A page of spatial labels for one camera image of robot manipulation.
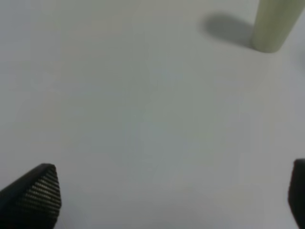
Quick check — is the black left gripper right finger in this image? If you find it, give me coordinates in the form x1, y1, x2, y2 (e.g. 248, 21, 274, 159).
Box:
288, 159, 305, 229

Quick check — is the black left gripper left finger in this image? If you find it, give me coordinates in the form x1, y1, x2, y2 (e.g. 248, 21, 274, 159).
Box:
0, 164, 61, 229

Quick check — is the pale yellow-green plastic cup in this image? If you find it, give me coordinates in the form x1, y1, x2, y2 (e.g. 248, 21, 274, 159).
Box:
251, 0, 305, 53

